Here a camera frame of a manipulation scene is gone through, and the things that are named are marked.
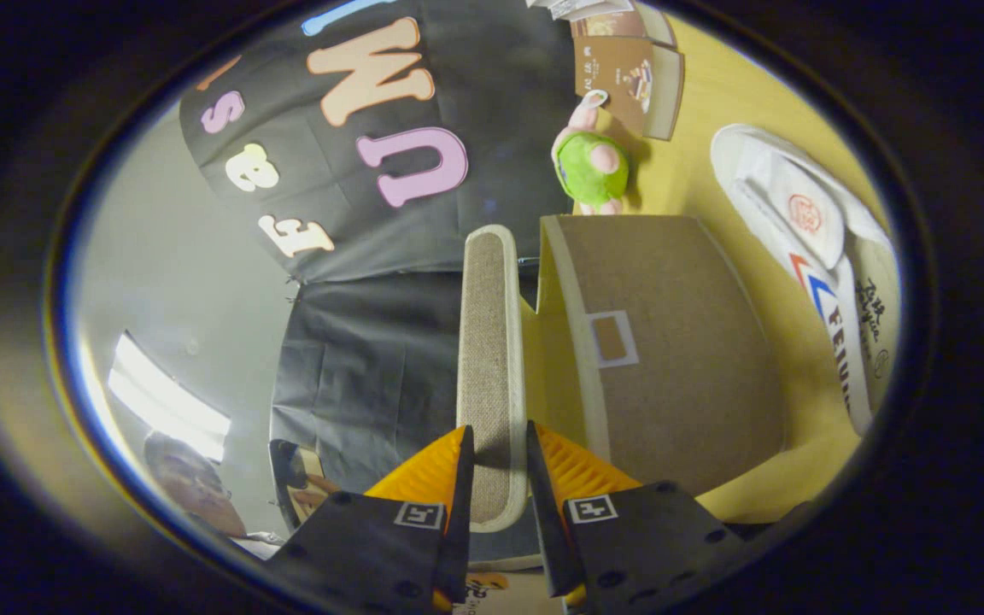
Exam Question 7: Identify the white book with dark photo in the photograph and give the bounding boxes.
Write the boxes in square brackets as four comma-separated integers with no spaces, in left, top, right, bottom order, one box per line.
[528,0,635,21]

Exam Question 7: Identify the beige fabric storage box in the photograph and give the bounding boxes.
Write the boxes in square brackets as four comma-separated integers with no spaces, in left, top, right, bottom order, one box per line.
[535,214,788,498]

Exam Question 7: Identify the brown book with cake picture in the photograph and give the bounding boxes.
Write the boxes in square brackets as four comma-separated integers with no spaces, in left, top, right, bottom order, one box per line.
[575,36,686,142]

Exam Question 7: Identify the green and pink plush toy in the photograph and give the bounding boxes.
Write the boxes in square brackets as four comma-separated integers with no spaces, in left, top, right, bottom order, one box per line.
[550,90,632,216]

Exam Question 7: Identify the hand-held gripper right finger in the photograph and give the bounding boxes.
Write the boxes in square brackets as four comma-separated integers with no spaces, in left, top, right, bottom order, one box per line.
[526,419,753,614]

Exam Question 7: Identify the ceiling light panel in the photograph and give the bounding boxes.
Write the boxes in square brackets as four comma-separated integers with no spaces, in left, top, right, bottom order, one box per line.
[106,331,232,464]

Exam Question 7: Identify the person's head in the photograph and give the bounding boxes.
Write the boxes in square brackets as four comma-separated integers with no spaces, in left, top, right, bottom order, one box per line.
[142,431,249,539]

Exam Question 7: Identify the white canvas shoe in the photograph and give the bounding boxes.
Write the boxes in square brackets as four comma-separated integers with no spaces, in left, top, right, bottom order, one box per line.
[709,123,901,438]

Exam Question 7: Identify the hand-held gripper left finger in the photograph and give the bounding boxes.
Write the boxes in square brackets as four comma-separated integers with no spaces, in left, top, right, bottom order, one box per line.
[263,425,476,615]

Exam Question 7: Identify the brown book with pale picture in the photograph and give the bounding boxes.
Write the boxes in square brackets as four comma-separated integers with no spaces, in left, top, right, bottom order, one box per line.
[569,7,677,48]

